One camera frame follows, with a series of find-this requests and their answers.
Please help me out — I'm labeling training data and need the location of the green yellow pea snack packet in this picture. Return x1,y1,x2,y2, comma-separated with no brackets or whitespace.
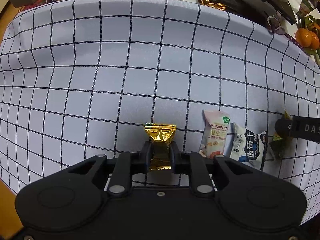
268,110,293,160

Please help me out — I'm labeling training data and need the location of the gold foil candy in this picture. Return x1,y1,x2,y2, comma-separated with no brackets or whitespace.
144,123,177,170

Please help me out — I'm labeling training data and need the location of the pink hawthorn strip packet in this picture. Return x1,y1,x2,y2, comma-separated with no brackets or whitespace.
199,110,230,159

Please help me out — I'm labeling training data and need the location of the blue white blueberry snack packet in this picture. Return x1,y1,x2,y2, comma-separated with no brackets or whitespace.
229,123,268,171

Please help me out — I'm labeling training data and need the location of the loose tangerine right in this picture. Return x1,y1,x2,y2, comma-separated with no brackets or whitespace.
309,31,319,50

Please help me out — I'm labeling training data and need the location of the loose tangerine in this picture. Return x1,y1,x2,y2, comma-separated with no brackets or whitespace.
309,31,319,50
295,28,312,48

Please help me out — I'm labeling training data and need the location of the loose tangerine left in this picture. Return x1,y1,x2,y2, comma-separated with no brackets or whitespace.
295,28,312,48

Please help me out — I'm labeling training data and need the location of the white grid tablecloth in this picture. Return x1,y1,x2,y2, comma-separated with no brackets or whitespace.
0,0,320,227

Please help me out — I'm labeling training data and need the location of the gold ingot chocolate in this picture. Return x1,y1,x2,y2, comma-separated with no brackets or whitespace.
200,0,226,11

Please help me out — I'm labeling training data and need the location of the purple braided lanyard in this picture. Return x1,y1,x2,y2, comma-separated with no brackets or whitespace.
267,16,304,48

